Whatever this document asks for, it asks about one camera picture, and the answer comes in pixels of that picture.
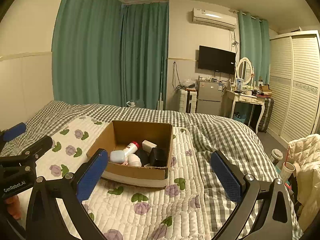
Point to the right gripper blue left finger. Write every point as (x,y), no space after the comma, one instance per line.
(44,219)

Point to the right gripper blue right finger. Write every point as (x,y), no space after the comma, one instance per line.
(274,217)

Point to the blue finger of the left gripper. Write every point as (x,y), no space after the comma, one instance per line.
(15,131)
(32,148)

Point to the pale blue small device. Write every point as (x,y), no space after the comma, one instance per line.
(117,157)

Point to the red floral box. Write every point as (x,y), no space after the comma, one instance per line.
(124,163)

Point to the white bottle red cap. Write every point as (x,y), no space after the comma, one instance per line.
(131,148)

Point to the white small box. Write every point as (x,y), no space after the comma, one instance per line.
(148,146)

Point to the black power bank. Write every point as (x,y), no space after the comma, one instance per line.
(143,156)

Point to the left hand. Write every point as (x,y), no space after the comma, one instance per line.
(13,207)

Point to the paper cup with straw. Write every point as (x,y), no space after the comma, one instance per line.
(287,168)

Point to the lidded plastic cup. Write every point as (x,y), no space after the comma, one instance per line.
(276,156)

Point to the cream puffer jacket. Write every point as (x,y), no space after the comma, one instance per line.
(305,152)

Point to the open cardboard box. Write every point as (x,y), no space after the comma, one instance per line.
(118,134)

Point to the grey checkered bed blanket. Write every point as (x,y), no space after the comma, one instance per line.
(237,142)

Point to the white floral quilted mat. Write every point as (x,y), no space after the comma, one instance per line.
(191,206)

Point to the dark suitcase by wardrobe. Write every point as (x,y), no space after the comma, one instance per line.
(265,120)

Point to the green curtain left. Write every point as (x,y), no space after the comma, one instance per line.
(107,52)

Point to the green curtain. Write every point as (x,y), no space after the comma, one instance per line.
(255,44)
(107,52)

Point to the white dressing table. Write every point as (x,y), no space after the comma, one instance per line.
(230,99)

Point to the small silver refrigerator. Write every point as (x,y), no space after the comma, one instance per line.
(209,98)

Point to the white suitcase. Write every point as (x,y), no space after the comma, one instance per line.
(187,100)

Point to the oval vanity mirror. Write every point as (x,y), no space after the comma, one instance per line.
(244,70)

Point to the white louvered wardrobe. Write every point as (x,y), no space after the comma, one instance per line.
(294,80)

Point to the green curtain right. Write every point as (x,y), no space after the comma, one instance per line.
(255,44)

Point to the white air conditioner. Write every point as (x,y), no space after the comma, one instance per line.
(216,19)

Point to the black wall television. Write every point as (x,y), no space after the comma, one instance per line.
(216,60)

